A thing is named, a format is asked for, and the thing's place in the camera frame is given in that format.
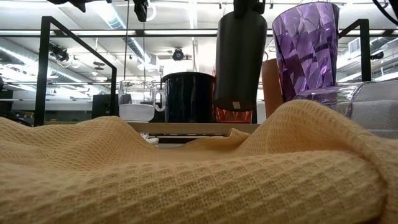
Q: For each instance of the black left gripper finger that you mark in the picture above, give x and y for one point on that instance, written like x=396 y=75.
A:
x=140 y=11

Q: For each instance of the tall black cup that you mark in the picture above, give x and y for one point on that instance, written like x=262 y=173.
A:
x=239 y=62

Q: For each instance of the black ceiling-mounted device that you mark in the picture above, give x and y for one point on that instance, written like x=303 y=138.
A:
x=377 y=55
x=178 y=54
x=59 y=53

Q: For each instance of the black computer tower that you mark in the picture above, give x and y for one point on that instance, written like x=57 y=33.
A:
x=104 y=107

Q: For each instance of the yellow waffle cloth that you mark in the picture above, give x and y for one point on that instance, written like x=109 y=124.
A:
x=186 y=186

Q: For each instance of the orange faceted tumbler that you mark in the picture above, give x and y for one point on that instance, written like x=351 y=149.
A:
x=233 y=116

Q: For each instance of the white checked cloth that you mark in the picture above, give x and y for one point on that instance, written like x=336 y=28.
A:
x=150 y=139

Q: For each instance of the dark blue enamel mug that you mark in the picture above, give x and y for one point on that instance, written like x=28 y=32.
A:
x=189 y=99

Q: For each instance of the clear glass mug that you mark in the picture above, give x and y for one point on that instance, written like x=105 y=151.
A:
x=136 y=112

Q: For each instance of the peach matte plastic cup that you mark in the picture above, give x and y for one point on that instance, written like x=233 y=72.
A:
x=270 y=90

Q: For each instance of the clear plastic cup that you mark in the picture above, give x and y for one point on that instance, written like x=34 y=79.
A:
x=373 y=109

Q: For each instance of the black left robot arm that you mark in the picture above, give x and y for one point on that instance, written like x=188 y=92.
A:
x=77 y=2

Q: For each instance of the purple faceted tumbler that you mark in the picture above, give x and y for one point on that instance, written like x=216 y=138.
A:
x=304 y=49

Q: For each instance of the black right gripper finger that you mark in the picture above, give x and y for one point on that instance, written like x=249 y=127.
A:
x=259 y=6
x=241 y=7

